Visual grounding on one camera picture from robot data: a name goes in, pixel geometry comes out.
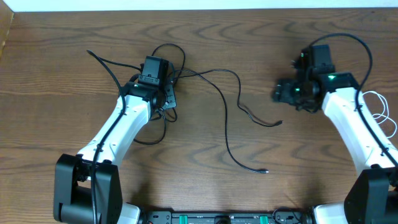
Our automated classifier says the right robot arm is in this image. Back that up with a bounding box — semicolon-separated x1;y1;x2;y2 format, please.
273;45;397;223

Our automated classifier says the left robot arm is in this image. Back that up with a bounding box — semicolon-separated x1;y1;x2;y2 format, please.
53;56;176;224

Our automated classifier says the left camera cable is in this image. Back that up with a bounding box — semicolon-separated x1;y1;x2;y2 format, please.
86;49;142;224

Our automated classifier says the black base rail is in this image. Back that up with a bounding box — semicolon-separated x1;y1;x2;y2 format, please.
137;207;316;224

